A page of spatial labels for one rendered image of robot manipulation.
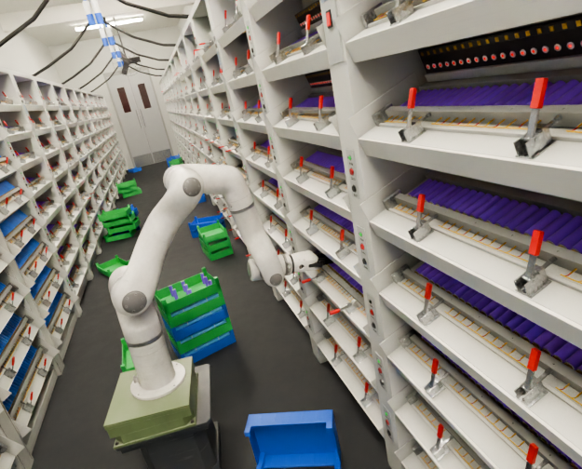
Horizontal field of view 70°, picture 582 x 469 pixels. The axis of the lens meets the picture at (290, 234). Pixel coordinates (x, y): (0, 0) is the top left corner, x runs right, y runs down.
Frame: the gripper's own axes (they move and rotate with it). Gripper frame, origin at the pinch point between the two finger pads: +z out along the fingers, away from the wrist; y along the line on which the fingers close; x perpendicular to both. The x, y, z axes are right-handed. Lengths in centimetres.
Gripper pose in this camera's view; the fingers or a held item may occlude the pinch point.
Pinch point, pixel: (327, 258)
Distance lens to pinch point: 163.9
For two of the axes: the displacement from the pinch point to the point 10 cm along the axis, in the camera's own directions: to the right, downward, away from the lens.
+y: -3.2, -2.7, 9.1
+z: 9.5, -1.3, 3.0
